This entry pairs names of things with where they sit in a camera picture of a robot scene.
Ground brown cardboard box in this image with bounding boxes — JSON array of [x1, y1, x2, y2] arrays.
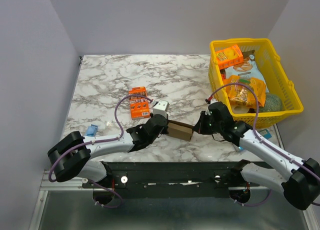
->
[[167, 120, 194, 142]]

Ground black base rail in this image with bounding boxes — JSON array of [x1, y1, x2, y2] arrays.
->
[[82, 159, 261, 200]]

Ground orange snack box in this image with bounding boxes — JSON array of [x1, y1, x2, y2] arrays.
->
[[215, 44, 244, 69]]

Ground small blue white packet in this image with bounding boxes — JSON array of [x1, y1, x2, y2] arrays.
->
[[258, 129, 272, 140]]

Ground orange candy bag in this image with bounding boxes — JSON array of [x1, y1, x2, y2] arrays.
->
[[223, 75, 267, 109]]

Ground blue flat packet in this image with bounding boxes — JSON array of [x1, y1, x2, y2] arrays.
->
[[85, 124, 98, 137]]

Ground green mesh sponge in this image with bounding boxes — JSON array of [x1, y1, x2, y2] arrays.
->
[[258, 92, 284, 113]]

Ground light blue snack bag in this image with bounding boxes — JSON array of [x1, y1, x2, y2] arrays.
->
[[224, 54, 266, 83]]

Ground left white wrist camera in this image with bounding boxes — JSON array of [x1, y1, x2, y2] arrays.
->
[[151, 100, 170, 119]]

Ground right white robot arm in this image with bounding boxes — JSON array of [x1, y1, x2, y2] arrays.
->
[[193, 101, 320, 210]]

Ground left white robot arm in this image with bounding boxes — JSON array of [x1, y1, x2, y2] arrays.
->
[[47, 114, 168, 188]]

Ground yellow plastic basket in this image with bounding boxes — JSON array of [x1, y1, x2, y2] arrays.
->
[[208, 38, 304, 129]]

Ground orange product box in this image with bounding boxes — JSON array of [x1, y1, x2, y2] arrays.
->
[[128, 86, 150, 120]]

